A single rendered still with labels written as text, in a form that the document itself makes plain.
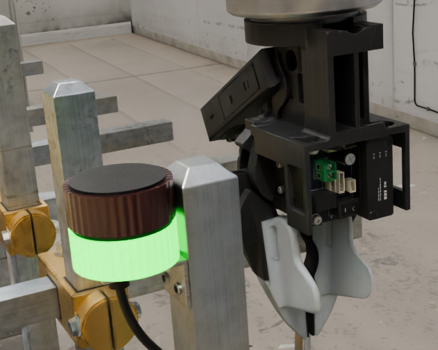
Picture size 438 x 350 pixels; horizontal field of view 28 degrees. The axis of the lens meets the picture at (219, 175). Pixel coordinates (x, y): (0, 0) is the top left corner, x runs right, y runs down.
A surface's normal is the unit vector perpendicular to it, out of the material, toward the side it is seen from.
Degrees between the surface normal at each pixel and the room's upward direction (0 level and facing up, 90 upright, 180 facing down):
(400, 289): 0
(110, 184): 0
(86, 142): 90
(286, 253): 92
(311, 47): 90
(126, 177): 0
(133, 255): 90
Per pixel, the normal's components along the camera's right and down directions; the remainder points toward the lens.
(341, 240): -0.86, 0.16
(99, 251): -0.32, 0.30
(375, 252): -0.07, -0.95
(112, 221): -0.04, 0.30
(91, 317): 0.44, 0.24
